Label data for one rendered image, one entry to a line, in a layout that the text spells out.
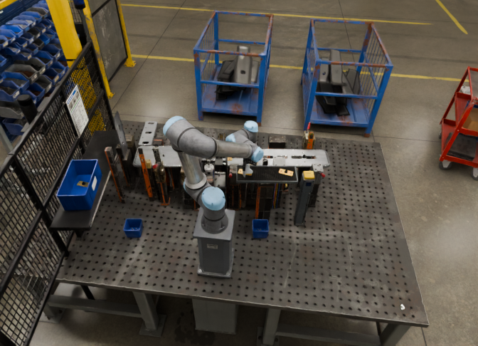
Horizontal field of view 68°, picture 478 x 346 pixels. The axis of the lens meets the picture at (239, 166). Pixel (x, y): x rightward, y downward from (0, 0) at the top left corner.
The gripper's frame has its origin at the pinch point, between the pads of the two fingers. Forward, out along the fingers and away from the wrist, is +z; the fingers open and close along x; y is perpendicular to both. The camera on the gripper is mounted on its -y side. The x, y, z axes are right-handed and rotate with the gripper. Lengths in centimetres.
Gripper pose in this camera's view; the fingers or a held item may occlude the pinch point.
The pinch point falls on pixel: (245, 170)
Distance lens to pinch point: 216.2
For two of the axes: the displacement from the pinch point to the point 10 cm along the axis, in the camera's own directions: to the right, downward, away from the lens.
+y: 9.7, 1.9, -1.7
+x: 2.5, -6.6, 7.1
